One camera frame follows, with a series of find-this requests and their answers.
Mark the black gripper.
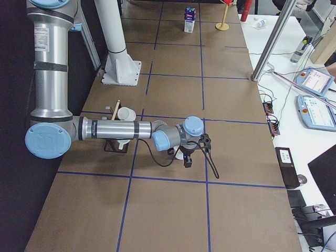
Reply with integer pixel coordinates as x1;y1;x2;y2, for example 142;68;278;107
180;143;199;168

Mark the white smiley face mug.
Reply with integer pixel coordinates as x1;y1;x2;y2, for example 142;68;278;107
167;146;183;160

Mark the blue white milk carton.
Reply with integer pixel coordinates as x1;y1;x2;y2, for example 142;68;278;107
184;6;196;33

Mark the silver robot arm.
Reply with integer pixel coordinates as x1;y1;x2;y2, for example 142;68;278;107
25;1;206;167

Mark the white ribbed HOME mug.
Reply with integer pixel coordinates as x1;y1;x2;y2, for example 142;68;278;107
117;139;130;151

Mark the white ribbed mug left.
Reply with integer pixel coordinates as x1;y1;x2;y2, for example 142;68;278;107
117;107;137;121

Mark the orange black connector board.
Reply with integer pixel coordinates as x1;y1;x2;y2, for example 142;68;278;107
260;93;274;115

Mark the black box with label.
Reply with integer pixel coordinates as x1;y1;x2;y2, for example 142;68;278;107
275;147;300;190

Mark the lower teach pendant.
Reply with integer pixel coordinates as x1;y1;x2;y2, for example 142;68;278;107
296;94;335;132

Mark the teach pendant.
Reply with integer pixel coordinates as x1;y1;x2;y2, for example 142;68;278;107
296;94;335;132
295;68;334;96

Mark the black monitor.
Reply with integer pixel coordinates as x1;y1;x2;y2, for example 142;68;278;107
308;145;336;214

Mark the wooden mug tree stand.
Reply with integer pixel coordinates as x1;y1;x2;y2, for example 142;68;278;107
215;0;233;32

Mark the upper teach pendant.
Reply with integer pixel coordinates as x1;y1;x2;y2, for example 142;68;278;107
295;68;334;96

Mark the clear water bottle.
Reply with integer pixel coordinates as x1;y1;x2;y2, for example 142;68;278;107
290;36;313;63

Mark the lying plastic bottle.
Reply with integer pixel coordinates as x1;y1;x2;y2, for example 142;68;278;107
252;19;267;29

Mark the red bottle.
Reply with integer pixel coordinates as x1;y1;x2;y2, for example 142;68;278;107
240;0;253;22

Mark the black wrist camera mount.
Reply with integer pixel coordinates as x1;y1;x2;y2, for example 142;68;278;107
198;133;212;153

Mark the black wire mug rack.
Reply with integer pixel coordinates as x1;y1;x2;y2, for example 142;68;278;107
104;100;129;153

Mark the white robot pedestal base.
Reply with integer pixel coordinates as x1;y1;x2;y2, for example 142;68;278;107
94;0;142;86

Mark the aluminium frame post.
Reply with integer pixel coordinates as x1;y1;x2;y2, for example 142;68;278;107
251;0;297;82

